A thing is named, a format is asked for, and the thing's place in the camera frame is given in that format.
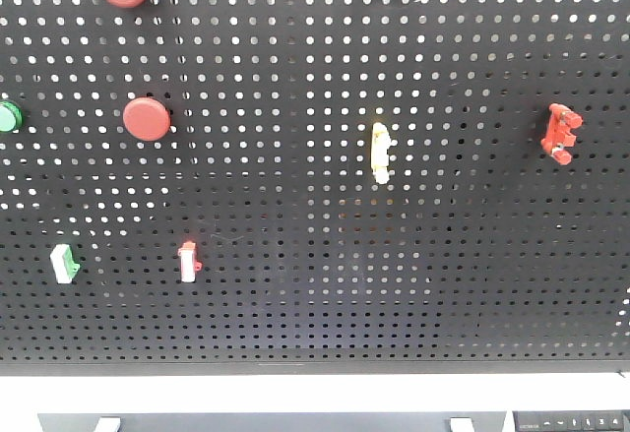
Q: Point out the lower red push button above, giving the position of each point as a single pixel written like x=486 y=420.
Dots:
x=146 y=119

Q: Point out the green push button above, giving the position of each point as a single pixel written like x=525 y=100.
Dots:
x=11 y=116

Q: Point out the black perforated pegboard panel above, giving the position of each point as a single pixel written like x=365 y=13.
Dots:
x=481 y=254

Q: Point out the desk height control panel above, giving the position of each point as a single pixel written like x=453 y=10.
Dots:
x=572 y=421

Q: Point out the white standing desk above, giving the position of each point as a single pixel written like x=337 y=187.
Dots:
x=24 y=398

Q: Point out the yellow toggle switch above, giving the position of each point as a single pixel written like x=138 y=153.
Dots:
x=379 y=153

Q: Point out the red white rocker switch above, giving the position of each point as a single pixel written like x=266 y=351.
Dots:
x=189 y=263

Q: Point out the red toggle switch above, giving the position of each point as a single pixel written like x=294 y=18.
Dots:
x=559 y=136

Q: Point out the green white rocker switch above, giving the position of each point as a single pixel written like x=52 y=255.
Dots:
x=64 y=266

